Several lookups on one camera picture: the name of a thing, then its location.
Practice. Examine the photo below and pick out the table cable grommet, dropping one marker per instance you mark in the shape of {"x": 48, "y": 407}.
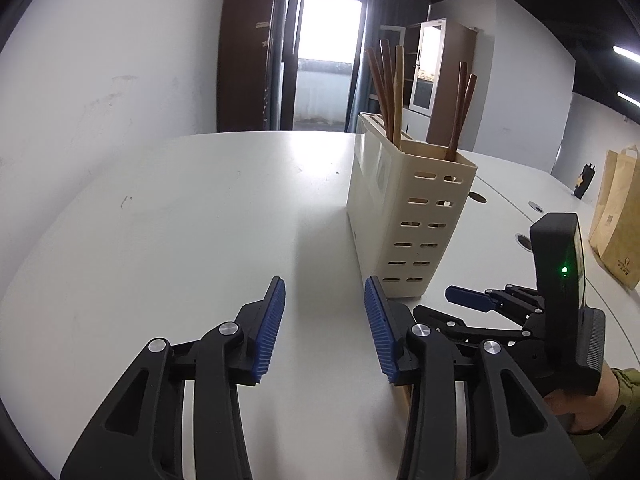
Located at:
{"x": 479, "y": 198}
{"x": 535, "y": 206}
{"x": 524, "y": 242}

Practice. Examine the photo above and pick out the light tan chopstick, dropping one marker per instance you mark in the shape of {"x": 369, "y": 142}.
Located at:
{"x": 398, "y": 94}

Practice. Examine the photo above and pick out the dark brown chopstick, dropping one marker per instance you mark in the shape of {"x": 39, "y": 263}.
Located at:
{"x": 380, "y": 89}
{"x": 388, "y": 96}
{"x": 462, "y": 77}
{"x": 389, "y": 74}

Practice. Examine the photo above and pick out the small black object on table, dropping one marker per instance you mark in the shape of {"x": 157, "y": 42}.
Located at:
{"x": 584, "y": 180}

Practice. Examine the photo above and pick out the person's right hand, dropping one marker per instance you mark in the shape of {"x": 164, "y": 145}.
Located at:
{"x": 589, "y": 412}

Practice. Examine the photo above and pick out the ceiling light strip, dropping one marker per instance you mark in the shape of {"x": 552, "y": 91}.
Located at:
{"x": 628, "y": 99}
{"x": 626, "y": 53}

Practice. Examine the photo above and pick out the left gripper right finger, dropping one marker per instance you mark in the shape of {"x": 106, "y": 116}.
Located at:
{"x": 473, "y": 411}

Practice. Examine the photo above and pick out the brown paper bag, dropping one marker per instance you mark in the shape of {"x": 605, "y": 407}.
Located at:
{"x": 614, "y": 232}

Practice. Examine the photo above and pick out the balcony glass door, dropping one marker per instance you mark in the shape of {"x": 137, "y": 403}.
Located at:
{"x": 319, "y": 64}

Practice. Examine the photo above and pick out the olive green sleeve forearm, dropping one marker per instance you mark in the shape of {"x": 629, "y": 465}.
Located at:
{"x": 598, "y": 448}

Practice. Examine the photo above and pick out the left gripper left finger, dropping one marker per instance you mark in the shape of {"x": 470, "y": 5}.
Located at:
{"x": 136, "y": 431}

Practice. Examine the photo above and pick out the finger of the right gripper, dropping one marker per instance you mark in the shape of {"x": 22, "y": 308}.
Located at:
{"x": 512, "y": 300}
{"x": 456, "y": 330}

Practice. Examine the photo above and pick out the dark brown wardrobe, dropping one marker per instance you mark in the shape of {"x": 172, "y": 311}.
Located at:
{"x": 243, "y": 65}

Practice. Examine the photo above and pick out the cream slotted utensil holder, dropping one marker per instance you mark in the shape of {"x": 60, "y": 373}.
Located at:
{"x": 404, "y": 203}

